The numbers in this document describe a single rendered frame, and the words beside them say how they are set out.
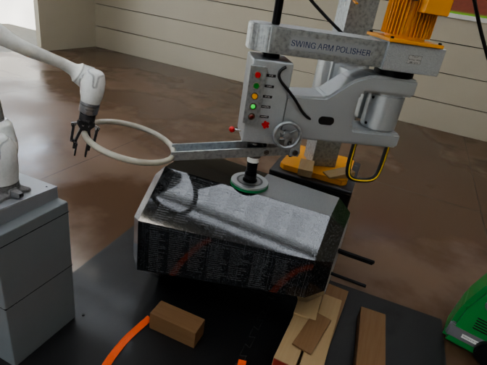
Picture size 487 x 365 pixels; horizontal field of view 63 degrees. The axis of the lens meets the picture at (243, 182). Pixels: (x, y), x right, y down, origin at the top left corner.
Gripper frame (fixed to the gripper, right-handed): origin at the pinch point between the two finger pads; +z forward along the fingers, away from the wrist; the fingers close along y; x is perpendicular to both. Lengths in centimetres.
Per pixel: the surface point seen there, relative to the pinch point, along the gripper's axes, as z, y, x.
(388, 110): -69, 138, -40
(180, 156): -10.8, 46.8, -12.5
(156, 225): 32, 44, -16
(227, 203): 7, 77, -25
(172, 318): 77, 61, -43
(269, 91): -59, 76, -25
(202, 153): -16, 57, -15
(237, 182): -4, 81, -19
